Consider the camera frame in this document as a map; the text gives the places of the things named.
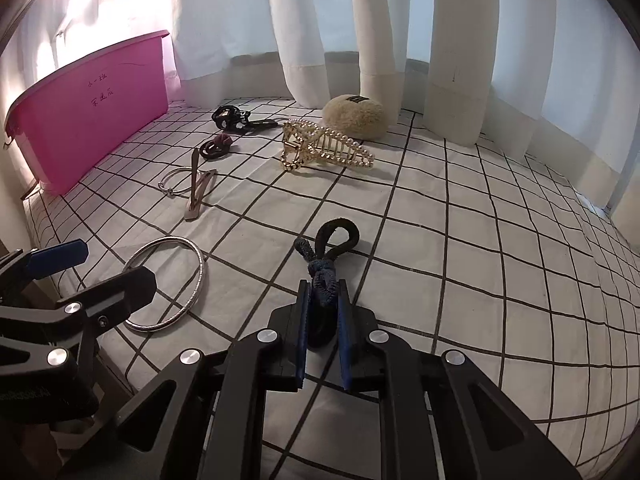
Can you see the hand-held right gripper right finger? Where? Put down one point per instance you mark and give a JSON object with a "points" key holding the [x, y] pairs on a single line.
{"points": [[344, 345]]}

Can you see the pink plastic bin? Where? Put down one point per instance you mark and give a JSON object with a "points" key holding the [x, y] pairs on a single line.
{"points": [[95, 115]]}

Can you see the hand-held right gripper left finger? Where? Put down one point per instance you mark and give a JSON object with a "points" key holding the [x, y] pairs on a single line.
{"points": [[304, 340]]}

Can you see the beige fluffy hair clip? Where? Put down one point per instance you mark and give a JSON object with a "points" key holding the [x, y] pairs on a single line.
{"points": [[350, 117]]}

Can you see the brown hair clip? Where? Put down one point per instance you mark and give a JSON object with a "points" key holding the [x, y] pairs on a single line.
{"points": [[192, 205]]}

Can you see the gold pearl hair claw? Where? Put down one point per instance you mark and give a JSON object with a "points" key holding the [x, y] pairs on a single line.
{"points": [[300, 152]]}

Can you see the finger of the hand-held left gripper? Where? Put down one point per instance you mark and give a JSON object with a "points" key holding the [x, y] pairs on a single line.
{"points": [[120, 287], [57, 255]]}

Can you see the large silver bangle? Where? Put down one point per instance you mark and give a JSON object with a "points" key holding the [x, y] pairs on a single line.
{"points": [[202, 272]]}

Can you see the white curtain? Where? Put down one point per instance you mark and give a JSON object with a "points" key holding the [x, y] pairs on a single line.
{"points": [[240, 10]]}

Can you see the cream curtain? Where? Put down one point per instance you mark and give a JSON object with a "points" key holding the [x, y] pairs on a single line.
{"points": [[375, 35]]}

